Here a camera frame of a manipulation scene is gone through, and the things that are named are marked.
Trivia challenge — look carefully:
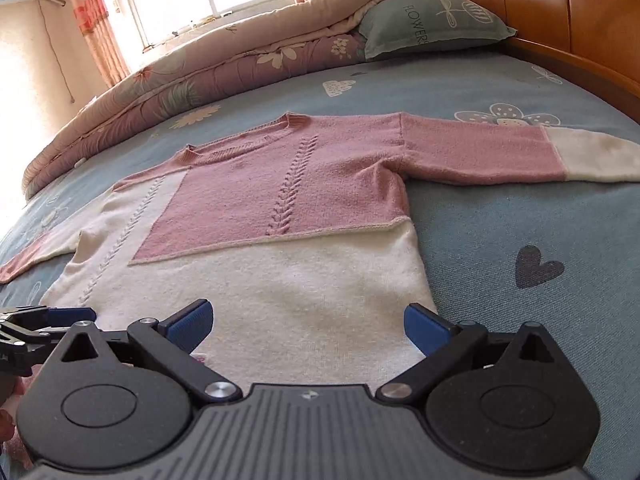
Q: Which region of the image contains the wooden headboard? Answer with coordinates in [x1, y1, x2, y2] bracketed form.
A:
[407, 0, 640, 126]

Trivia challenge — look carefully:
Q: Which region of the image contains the pink and white knit sweater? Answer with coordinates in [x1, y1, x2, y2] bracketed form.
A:
[0, 112, 640, 391]

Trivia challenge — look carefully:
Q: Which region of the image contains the blue floral bed sheet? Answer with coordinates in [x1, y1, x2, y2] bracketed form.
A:
[0, 47, 640, 480]

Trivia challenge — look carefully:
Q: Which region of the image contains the folded floral quilt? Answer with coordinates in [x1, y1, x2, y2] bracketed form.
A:
[22, 0, 416, 201]

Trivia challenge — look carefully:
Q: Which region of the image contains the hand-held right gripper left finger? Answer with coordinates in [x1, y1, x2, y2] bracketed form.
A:
[60, 299, 242, 405]

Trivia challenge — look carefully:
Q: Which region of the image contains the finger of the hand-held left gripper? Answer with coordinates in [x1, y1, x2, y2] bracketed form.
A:
[0, 332, 63, 376]
[0, 306, 97, 333]

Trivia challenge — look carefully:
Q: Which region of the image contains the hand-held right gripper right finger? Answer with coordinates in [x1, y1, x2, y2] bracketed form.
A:
[376, 302, 558, 405]

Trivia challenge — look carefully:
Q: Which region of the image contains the grey-green printed pillow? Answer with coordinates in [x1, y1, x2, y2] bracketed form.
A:
[357, 0, 518, 61]

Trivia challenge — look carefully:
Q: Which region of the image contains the thin hanging cord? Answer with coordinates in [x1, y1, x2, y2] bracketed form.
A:
[39, 0, 76, 106]

